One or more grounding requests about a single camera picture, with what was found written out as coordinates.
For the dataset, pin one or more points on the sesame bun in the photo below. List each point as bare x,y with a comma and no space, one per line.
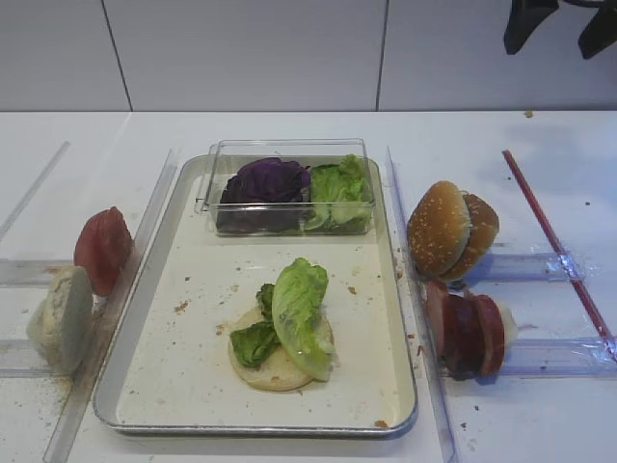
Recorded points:
438,229
484,228

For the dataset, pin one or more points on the bun half in left rack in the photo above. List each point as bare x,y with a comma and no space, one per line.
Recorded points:
60,329

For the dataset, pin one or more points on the red rod on rack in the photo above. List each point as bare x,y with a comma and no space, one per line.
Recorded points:
570,268

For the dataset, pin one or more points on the clear acrylic right rack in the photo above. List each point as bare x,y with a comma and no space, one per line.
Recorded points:
521,353

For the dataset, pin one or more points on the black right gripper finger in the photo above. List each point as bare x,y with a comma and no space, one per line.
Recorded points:
525,16
600,32

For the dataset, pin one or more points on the white pusher block right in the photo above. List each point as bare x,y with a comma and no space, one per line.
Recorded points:
511,329

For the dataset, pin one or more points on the sesame bun top rear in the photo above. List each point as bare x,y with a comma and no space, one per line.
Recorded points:
484,228

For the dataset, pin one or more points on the clear plastic vegetable container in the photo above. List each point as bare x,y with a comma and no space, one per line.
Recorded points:
228,156

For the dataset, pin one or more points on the red tomato slice front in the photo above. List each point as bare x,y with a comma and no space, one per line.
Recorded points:
102,248

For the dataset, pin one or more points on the clear acrylic left rack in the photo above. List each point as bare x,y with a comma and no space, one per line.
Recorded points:
41,409

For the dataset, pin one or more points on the green lettuce in container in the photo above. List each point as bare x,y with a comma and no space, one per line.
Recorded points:
341,197

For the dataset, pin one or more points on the bottom bun on tray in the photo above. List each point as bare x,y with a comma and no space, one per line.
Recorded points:
277,373

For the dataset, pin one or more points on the red meat slice middle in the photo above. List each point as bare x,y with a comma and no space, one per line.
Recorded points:
473,343

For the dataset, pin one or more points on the red meat slice rear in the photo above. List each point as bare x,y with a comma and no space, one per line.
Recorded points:
493,335

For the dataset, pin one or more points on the red meat slice front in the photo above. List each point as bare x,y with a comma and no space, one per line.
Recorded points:
441,311

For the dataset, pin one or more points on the clear acrylic rack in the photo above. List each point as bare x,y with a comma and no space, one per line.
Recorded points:
521,353
41,409

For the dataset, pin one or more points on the sesame bun top front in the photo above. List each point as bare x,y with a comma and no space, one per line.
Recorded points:
438,229

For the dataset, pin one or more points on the red meat slice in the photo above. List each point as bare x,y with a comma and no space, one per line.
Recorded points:
493,335
441,311
473,343

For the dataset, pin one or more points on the purple cabbage leaves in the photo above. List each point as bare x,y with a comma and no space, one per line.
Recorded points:
260,188

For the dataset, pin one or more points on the green lettuce leaf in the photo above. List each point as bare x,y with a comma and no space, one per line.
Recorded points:
291,308

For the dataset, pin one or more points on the metal baking tray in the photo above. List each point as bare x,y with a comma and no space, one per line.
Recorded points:
169,370

